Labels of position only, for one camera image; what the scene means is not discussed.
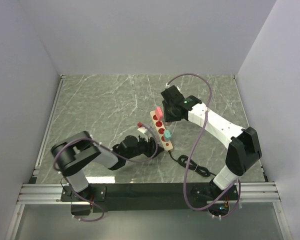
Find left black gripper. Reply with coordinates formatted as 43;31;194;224
125;133;165;160

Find pink square plug adapter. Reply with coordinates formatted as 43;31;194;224
154;106;163;121

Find beige power strip red sockets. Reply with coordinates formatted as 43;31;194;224
150;110;173;151

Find teal plug adapter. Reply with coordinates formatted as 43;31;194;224
163;129;172;142

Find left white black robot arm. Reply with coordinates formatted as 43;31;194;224
50;131;164;201

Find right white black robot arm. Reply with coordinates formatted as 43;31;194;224
161;85;262;201

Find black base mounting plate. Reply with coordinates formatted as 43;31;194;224
59;182;241;216

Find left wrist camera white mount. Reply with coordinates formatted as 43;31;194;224
137;122;152;141

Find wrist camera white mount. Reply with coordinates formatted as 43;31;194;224
165;83;181;92
137;122;152;141

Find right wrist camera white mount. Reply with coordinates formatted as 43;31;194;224
165;83;181;92

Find black power strip cord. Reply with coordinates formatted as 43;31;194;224
168;150;218;178

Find aluminium extrusion rail front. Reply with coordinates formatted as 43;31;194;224
17;181;281;204

